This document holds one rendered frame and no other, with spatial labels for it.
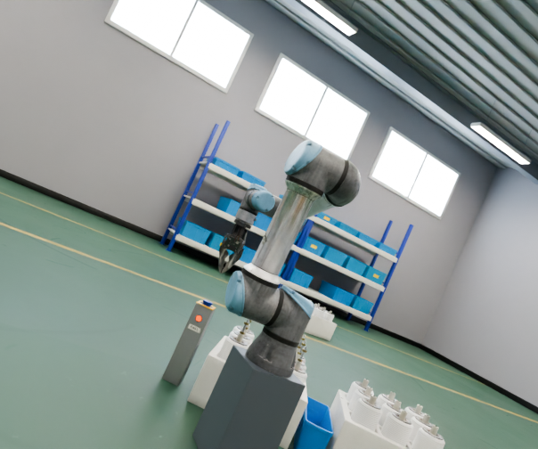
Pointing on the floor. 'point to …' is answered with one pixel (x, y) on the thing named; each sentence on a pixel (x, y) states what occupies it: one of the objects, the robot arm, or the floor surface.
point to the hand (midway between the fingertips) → (222, 269)
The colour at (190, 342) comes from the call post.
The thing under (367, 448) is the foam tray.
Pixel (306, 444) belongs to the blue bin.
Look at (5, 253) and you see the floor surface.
